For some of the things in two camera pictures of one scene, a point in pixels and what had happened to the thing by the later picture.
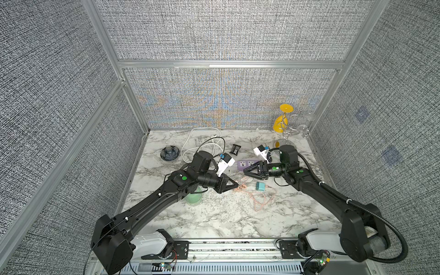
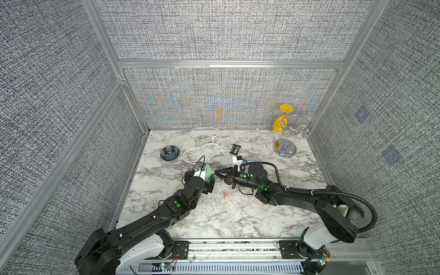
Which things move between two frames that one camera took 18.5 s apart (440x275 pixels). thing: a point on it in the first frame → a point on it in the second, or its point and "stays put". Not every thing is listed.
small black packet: x=235 y=149 stays put
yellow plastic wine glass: x=281 y=122 stays put
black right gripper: x=247 y=173 → x=231 y=177
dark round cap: x=169 y=153 stays put
